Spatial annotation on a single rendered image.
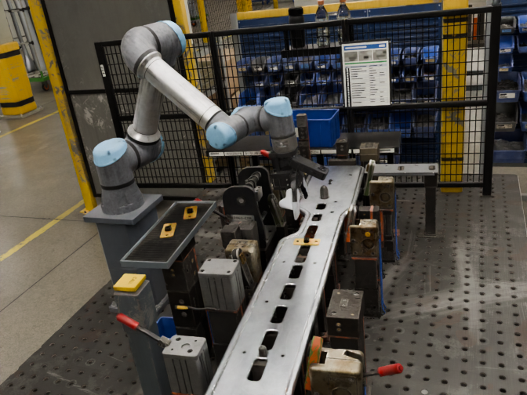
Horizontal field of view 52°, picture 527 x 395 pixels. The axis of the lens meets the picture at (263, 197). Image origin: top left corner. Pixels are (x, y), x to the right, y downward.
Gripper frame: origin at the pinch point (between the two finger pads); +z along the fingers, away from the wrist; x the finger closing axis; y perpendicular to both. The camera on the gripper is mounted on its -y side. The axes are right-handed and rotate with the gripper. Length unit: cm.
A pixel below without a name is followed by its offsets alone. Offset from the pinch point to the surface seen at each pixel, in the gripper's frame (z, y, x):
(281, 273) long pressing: 11.3, 4.7, 18.9
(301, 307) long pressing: 12.0, -4.6, 34.3
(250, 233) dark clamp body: 4.3, 16.4, 6.7
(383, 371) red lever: 8, -28, 61
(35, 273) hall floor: 94, 235, -118
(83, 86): -14, 218, -215
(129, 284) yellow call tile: -7, 32, 51
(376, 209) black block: 14.1, -18.5, -26.0
